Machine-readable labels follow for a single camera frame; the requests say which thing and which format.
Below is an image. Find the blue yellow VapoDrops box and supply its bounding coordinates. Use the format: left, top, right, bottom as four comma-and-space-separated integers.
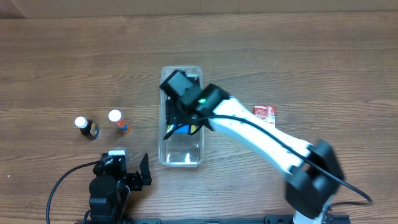
167, 124, 197, 134

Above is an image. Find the red orange small box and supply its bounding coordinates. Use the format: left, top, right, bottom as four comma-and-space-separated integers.
253, 105, 276, 128

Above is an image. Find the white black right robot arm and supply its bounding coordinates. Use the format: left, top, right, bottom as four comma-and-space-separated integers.
159, 67, 344, 223

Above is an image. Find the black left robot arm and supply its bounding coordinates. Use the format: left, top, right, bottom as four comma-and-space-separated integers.
89, 150, 152, 224

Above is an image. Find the clear plastic container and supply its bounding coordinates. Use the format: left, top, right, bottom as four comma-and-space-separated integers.
157, 65, 205, 167

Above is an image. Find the dark bottle white cap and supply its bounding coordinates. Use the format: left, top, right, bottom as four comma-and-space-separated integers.
75, 116, 100, 140

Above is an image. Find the orange tube white cap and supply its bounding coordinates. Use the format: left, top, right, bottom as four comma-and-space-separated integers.
108, 110, 131, 134

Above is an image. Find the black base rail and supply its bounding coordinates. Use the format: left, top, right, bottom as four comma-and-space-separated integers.
74, 214, 351, 224

